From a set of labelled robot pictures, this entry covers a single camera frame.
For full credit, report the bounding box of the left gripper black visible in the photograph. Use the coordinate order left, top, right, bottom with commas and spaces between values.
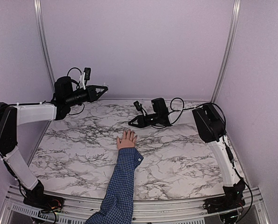
64, 84, 107, 107

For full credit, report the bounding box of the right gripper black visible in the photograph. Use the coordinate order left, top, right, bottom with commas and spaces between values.
128, 113, 160, 129

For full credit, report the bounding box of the blue checked shirt forearm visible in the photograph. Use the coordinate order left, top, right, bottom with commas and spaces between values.
86, 147, 143, 224

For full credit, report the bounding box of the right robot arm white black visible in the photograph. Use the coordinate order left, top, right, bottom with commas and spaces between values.
128, 98, 246, 213

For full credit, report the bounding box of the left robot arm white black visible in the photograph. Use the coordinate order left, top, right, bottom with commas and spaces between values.
0, 76, 108, 209

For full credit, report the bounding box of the person's bare hand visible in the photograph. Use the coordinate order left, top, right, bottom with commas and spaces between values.
116, 130, 137, 150

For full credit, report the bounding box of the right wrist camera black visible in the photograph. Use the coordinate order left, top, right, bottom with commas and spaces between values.
133, 101, 148, 116

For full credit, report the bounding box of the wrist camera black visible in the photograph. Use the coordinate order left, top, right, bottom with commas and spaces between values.
79, 67, 91, 90
133, 101, 148, 116

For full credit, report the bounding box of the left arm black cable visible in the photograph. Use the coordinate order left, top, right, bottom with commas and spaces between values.
66, 67, 86, 116

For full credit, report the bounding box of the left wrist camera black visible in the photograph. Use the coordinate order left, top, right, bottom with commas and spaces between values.
79, 67, 91, 90

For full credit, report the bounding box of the aluminium front frame rail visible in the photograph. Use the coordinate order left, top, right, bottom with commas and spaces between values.
0, 186, 271, 224

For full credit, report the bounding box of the left aluminium corner post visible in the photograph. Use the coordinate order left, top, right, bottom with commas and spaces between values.
34, 0, 55, 88

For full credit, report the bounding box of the aluminium corner post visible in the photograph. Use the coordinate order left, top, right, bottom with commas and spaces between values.
34, 0, 55, 88
211, 0, 241, 103

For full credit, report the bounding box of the right aluminium corner post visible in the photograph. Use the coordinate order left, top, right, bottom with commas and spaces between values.
211, 0, 241, 103

